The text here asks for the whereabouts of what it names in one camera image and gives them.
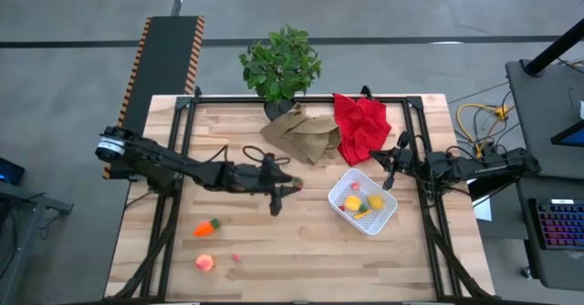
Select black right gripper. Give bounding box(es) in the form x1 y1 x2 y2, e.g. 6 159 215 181
370 147 428 191

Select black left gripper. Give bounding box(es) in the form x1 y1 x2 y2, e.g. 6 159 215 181
245 163 303 217

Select orange pink toy peach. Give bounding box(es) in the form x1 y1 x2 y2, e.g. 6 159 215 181
195 254 215 273

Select red cloth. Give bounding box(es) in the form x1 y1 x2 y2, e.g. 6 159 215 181
332 92 392 167

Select white perforated plastic basket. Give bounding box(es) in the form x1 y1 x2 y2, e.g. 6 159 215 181
327 167 399 237

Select brown paper bag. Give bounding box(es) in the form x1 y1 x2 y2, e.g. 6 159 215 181
259 102 342 165

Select orange toy carrot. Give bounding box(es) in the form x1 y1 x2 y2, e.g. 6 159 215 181
193 217 221 238

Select white paper sheet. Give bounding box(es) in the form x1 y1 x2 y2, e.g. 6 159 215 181
472 197 494 223

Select green plant in black pot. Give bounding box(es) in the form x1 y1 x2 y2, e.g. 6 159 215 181
238 24 323 121

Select dark grey desk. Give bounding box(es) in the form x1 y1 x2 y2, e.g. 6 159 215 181
505 59 584 181

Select black mat orange striped edges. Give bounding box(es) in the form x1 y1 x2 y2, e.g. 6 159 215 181
102 15 206 181

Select backlit computer keyboard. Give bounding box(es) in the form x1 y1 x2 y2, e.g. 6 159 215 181
528 197 584 251

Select laptop with blue screen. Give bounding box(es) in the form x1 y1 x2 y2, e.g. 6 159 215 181
549 120 584 148

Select black keyboard desk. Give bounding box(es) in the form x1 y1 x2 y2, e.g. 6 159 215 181
515 176 584 292

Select black pole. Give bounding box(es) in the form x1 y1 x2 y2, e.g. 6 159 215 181
522 16 584 77

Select grey metal stand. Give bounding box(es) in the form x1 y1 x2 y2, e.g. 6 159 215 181
0 179 74 292

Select black device blue light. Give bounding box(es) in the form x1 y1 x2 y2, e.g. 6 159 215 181
0 157 26 186

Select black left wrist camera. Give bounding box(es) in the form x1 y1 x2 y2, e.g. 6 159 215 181
262 154 280 174

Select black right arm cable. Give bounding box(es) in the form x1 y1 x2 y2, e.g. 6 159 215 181
412 133 433 160

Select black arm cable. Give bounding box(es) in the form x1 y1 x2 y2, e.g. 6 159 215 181
412 133 433 160
241 144 292 166

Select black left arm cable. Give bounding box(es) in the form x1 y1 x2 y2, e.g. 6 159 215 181
241 144 292 166

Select black aluminium table frame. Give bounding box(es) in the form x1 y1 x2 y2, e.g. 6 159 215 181
102 85 503 304

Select yellow cable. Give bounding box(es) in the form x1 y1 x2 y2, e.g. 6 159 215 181
455 102 510 158

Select black cable bundle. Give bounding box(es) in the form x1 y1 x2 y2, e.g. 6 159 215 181
472 89 521 156

